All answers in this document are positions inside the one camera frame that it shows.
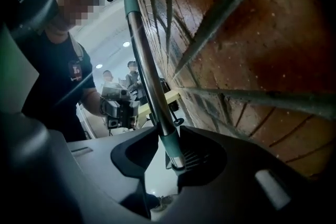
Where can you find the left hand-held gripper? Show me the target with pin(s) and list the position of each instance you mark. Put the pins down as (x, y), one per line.
(118, 110)

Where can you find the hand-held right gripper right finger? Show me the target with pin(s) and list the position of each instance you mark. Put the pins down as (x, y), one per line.
(236, 178)

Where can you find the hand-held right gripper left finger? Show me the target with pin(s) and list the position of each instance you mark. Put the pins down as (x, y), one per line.
(110, 157)

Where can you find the teal mop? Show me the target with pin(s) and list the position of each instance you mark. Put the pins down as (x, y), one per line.
(147, 60)

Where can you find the person's left forearm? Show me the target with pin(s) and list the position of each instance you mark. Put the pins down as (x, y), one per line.
(92, 101)

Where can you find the round ceiling light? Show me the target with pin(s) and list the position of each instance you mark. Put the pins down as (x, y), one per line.
(99, 66)
(126, 44)

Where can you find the light wooden table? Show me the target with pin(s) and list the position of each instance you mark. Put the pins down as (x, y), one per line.
(172, 97)

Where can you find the person's torso black shirt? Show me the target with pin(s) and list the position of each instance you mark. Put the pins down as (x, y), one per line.
(57, 81)

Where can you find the person's right shoe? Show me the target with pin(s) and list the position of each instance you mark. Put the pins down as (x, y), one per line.
(164, 202)

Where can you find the person's head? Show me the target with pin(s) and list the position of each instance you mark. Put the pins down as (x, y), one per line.
(78, 2)

